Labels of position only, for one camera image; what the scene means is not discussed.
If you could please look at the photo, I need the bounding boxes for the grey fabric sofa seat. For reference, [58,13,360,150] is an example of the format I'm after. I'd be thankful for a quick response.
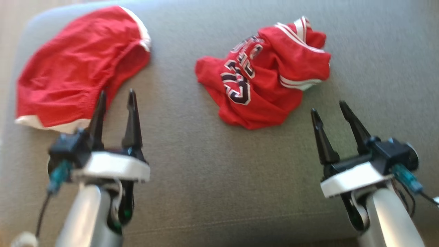
[0,0,439,247]

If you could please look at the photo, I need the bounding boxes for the teal plug camera cable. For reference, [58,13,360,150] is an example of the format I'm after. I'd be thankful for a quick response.
[34,160,73,240]
[391,164,439,207]

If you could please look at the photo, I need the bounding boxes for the red shorts with white trim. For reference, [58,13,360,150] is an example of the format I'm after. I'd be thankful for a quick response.
[14,5,152,134]

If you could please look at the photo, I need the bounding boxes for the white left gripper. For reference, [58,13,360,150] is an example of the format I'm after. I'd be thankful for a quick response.
[73,89,151,183]

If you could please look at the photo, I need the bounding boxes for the teal plug left camera cable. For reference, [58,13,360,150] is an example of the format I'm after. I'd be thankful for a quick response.
[34,160,73,240]

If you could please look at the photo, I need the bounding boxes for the teal plug right camera cable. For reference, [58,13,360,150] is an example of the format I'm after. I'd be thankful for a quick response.
[391,164,439,207]

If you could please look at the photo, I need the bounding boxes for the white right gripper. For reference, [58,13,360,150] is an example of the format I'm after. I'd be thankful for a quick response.
[311,100,392,199]

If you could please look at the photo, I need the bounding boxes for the red basketball jersey white trim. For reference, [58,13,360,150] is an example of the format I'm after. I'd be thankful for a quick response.
[195,16,332,130]

